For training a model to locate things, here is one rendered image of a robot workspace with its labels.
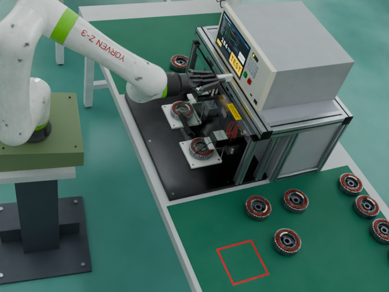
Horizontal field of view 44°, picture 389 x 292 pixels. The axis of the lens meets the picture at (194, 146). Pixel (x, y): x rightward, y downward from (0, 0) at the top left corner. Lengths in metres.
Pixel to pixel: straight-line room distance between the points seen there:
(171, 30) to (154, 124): 0.79
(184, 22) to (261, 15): 0.95
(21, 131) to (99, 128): 1.53
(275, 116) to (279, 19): 0.42
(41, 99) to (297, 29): 1.06
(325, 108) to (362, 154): 1.67
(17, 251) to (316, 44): 1.79
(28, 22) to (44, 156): 0.67
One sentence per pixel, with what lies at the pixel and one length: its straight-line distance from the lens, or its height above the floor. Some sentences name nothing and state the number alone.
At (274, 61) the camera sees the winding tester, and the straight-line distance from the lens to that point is 1.88.
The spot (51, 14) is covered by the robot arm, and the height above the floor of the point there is 1.47.
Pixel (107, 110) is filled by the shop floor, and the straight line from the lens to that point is 3.40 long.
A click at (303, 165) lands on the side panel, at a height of 0.81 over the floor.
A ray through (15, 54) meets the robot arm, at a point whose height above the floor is 1.44.
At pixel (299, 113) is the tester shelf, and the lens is 2.02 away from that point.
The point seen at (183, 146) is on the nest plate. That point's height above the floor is 0.78.
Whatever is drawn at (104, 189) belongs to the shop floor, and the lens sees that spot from 2.96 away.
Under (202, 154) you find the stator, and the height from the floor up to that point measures 0.82.
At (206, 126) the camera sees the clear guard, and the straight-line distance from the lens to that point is 1.89.
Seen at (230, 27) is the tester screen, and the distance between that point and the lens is 2.07.
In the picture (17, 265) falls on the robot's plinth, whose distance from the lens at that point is 2.70.
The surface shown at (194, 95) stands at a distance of 2.27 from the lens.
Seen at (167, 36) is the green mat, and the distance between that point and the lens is 2.84.
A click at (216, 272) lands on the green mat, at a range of 1.89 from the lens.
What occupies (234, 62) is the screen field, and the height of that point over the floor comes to 1.17.
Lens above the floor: 2.38
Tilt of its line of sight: 47 degrees down
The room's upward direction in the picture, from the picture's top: 16 degrees clockwise
